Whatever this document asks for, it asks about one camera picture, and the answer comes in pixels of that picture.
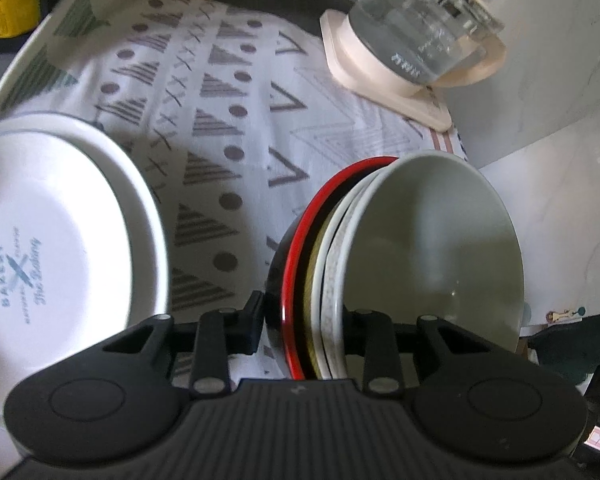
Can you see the large plain white plate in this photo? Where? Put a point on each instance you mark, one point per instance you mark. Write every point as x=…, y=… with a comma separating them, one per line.
x=40, y=119

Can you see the cream kettle base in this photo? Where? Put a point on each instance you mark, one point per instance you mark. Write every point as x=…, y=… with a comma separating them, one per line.
x=360, y=75

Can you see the black bowl with red rim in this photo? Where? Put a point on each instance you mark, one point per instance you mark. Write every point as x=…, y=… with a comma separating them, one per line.
x=292, y=280

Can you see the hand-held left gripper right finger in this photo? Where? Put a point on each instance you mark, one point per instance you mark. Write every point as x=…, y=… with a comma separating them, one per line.
x=380, y=350

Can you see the dark green cloth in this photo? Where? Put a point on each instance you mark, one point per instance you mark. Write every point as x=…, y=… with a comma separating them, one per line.
x=575, y=350

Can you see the small cartoon sticker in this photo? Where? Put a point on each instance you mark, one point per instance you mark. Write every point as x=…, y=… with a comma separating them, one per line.
x=565, y=316

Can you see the white plate with crossed print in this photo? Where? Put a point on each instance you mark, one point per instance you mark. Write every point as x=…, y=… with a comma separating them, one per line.
x=55, y=210

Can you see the pale green bowl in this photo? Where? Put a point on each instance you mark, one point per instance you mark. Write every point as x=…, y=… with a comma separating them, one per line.
x=430, y=240

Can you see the white speckled bowl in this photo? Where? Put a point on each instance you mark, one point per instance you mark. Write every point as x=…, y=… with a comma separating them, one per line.
x=332, y=280

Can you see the glass kettle with cream lid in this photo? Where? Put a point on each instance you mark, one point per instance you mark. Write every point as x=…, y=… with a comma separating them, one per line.
x=420, y=25

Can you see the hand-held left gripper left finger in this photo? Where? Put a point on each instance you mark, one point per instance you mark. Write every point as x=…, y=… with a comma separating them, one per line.
x=256, y=325

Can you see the patterned white grey cloth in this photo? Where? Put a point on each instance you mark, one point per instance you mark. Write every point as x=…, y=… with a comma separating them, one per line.
x=205, y=60

